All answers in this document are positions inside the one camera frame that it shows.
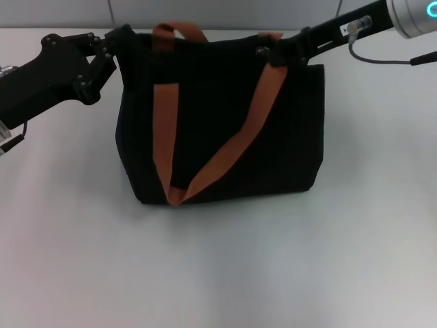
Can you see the silver left arm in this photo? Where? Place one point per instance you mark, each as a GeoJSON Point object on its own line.
{"type": "Point", "coordinates": [3, 131]}

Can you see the silver zipper pull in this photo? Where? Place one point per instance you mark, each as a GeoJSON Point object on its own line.
{"type": "Point", "coordinates": [262, 51]}

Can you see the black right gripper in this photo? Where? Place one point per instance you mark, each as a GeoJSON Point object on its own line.
{"type": "Point", "coordinates": [355, 25]}

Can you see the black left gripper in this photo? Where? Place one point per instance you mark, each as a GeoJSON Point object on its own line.
{"type": "Point", "coordinates": [37, 89]}

